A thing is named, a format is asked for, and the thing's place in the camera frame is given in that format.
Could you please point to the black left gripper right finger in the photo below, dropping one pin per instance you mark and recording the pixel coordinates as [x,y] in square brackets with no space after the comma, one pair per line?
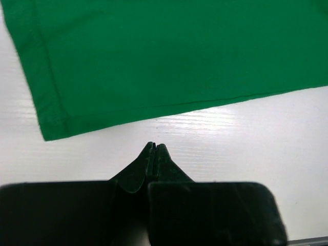
[165,169]

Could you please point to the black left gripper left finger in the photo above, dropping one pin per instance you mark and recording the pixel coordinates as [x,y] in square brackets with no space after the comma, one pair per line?
[133,176]

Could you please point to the green t-shirt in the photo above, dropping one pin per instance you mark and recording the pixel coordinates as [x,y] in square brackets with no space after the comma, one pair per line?
[95,64]

